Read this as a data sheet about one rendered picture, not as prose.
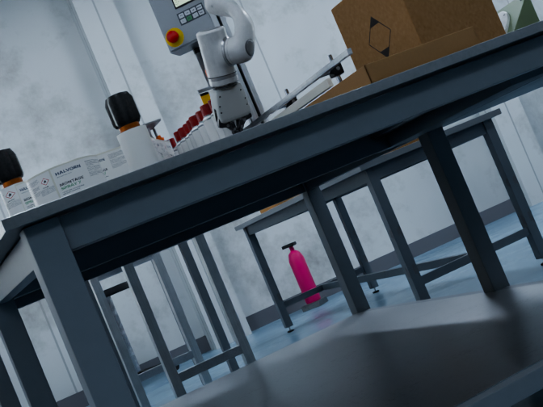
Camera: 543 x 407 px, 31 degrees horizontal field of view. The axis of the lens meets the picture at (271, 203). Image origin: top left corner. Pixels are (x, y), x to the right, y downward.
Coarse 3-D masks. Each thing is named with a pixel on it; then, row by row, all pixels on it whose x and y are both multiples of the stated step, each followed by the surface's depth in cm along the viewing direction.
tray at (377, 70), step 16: (464, 32) 190; (416, 48) 186; (432, 48) 187; (448, 48) 189; (464, 48) 190; (368, 64) 182; (384, 64) 183; (400, 64) 184; (416, 64) 186; (352, 80) 187; (368, 80) 182; (320, 96) 201
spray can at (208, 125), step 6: (204, 108) 294; (204, 114) 294; (210, 114) 294; (204, 120) 294; (210, 120) 293; (204, 126) 294; (210, 126) 293; (210, 132) 293; (216, 132) 293; (210, 138) 294; (216, 138) 293
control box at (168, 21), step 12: (156, 0) 304; (168, 0) 303; (156, 12) 304; (168, 12) 303; (168, 24) 304; (180, 24) 303; (192, 24) 302; (204, 24) 301; (180, 36) 303; (192, 36) 302; (180, 48) 304; (192, 48) 310
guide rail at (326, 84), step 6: (330, 78) 215; (318, 84) 219; (324, 84) 216; (330, 84) 215; (312, 90) 222; (318, 90) 220; (324, 90) 217; (306, 96) 226; (312, 96) 223; (300, 102) 230; (306, 102) 227; (288, 108) 236; (294, 108) 234; (300, 108) 232; (282, 114) 241; (270, 120) 248
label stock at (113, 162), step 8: (160, 144) 312; (168, 144) 325; (104, 152) 291; (112, 152) 292; (120, 152) 293; (160, 152) 307; (168, 152) 320; (104, 160) 290; (112, 160) 291; (120, 160) 292; (104, 168) 290; (112, 168) 291; (120, 168) 292; (128, 168) 293; (112, 176) 290
